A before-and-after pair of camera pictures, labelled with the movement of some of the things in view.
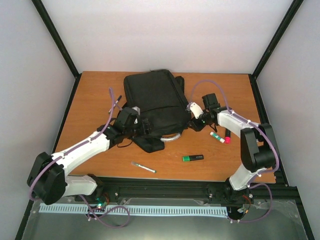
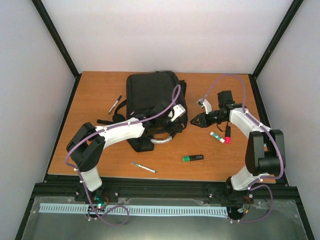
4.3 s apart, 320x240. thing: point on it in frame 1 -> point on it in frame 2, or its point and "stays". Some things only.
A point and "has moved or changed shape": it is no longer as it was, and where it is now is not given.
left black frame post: (45, 18) stays
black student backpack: (160, 96) has moved or changed shape
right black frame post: (284, 25) stays
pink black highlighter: (227, 136) stays
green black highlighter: (192, 157) stays
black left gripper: (146, 127) -> (168, 128)
